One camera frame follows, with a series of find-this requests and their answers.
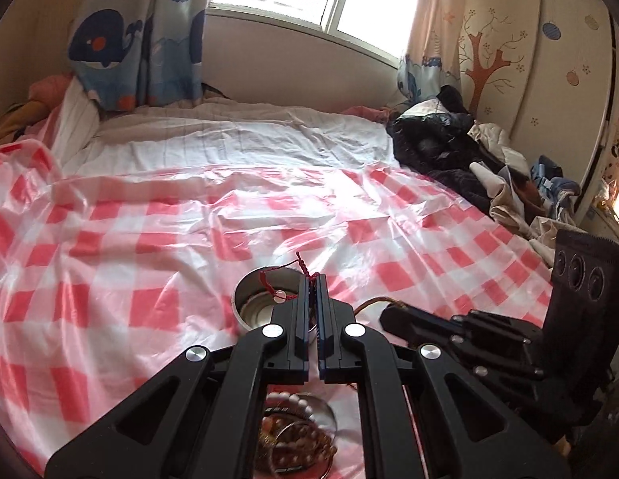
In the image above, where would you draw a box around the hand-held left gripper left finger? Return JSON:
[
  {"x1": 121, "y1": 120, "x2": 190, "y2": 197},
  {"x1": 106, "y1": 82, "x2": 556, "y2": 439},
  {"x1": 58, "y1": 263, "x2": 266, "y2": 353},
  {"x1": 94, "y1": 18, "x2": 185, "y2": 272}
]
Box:
[{"x1": 45, "y1": 275, "x2": 321, "y2": 479}]

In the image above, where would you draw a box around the brown wooden bead bracelet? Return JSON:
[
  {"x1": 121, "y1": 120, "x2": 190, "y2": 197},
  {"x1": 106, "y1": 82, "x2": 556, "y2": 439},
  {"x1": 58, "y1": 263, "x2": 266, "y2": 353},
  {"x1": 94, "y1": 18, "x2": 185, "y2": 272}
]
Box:
[{"x1": 270, "y1": 419, "x2": 336, "y2": 475}]

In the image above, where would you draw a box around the yellow cloth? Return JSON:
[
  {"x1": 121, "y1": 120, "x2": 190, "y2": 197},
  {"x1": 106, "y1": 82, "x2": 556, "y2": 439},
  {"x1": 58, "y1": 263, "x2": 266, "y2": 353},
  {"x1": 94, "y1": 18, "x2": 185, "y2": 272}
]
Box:
[{"x1": 0, "y1": 100, "x2": 53, "y2": 146}]

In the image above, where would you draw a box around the blue plaid garment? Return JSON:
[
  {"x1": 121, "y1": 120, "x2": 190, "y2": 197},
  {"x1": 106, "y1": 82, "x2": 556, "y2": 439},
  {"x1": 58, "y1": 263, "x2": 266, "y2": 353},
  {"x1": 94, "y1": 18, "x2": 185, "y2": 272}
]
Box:
[{"x1": 532, "y1": 154, "x2": 581, "y2": 220}]

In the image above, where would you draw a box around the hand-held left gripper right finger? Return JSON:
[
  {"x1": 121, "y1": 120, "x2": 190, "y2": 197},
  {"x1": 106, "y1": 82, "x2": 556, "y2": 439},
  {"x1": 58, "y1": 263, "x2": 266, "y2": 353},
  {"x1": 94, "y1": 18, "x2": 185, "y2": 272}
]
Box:
[{"x1": 317, "y1": 274, "x2": 572, "y2": 479}]

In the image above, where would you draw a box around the red checkered plastic sheet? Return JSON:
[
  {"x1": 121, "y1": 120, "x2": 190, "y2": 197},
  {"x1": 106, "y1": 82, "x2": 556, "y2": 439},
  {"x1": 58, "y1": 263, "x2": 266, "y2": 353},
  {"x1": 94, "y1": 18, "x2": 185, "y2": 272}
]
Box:
[{"x1": 0, "y1": 140, "x2": 565, "y2": 479}]

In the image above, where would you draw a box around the striped white pillow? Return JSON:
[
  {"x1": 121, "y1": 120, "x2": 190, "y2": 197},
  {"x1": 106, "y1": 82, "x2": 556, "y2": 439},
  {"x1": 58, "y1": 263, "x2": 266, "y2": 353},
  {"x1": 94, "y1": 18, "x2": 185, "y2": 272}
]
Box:
[{"x1": 50, "y1": 82, "x2": 105, "y2": 160}]

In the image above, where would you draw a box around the pink whale print curtain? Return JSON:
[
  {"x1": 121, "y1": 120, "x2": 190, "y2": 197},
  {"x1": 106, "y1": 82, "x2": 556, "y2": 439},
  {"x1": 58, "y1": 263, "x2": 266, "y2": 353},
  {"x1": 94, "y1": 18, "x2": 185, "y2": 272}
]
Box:
[{"x1": 397, "y1": 0, "x2": 471, "y2": 105}]

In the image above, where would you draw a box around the round steel tin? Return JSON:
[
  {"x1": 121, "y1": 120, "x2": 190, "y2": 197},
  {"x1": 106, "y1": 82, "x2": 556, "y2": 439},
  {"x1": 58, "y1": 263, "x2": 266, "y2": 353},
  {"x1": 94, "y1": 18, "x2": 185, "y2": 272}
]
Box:
[{"x1": 231, "y1": 267, "x2": 330, "y2": 335}]

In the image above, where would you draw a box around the pink cloth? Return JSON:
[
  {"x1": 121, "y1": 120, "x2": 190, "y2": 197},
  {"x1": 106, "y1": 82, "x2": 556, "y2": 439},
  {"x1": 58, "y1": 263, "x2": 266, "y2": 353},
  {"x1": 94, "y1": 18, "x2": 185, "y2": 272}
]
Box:
[{"x1": 27, "y1": 75, "x2": 75, "y2": 107}]

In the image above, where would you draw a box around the blue whale print curtain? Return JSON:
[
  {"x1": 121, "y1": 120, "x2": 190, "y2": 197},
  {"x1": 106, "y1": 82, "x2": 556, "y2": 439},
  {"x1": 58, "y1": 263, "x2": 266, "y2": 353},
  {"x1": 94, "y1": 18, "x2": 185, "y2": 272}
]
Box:
[{"x1": 67, "y1": 0, "x2": 213, "y2": 113}]

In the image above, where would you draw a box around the white quilt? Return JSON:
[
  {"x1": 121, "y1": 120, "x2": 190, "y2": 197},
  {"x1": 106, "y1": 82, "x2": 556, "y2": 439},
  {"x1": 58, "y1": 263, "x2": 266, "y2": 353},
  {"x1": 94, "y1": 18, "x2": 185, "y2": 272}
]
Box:
[{"x1": 55, "y1": 100, "x2": 397, "y2": 180}]

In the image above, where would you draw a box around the red string bracelet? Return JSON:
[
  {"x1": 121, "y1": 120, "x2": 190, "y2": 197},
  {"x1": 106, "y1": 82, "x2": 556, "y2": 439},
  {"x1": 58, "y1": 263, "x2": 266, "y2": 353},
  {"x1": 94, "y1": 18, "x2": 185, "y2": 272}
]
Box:
[{"x1": 260, "y1": 252, "x2": 323, "y2": 305}]

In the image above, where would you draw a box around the wardrobe with tree decal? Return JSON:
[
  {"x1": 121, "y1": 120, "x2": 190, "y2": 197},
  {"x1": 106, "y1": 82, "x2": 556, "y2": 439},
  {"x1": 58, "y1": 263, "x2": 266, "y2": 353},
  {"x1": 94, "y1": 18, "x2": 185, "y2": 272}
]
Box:
[{"x1": 459, "y1": 0, "x2": 619, "y2": 225}]

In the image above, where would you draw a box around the white garment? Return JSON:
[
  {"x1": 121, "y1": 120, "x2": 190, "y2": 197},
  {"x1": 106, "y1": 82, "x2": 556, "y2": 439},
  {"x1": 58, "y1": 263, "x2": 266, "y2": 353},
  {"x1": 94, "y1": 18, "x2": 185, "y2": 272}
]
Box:
[{"x1": 468, "y1": 122, "x2": 532, "y2": 240}]

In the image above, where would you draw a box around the brown cord bracelet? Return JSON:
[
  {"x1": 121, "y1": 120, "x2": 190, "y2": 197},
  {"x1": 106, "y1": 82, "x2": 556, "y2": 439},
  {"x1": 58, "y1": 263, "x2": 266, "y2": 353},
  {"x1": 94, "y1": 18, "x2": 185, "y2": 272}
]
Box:
[{"x1": 352, "y1": 297, "x2": 395, "y2": 317}]

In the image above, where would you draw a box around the pearl bead bracelet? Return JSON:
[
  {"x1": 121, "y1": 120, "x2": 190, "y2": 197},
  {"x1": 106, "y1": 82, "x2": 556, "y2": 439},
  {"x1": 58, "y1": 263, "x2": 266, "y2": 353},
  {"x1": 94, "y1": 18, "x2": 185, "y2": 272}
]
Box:
[{"x1": 266, "y1": 393, "x2": 315, "y2": 412}]

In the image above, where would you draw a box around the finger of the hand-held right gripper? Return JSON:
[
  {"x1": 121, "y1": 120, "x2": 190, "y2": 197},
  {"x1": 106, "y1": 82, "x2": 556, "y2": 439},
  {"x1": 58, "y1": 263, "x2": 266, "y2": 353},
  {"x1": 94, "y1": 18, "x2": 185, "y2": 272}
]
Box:
[
  {"x1": 389, "y1": 332, "x2": 545, "y2": 380},
  {"x1": 381, "y1": 305, "x2": 545, "y2": 349}
]

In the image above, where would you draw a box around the pink garment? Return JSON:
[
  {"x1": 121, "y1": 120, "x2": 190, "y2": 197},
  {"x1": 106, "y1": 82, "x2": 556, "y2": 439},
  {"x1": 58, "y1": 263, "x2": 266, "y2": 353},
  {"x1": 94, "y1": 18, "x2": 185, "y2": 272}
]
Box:
[{"x1": 339, "y1": 105, "x2": 405, "y2": 125}]

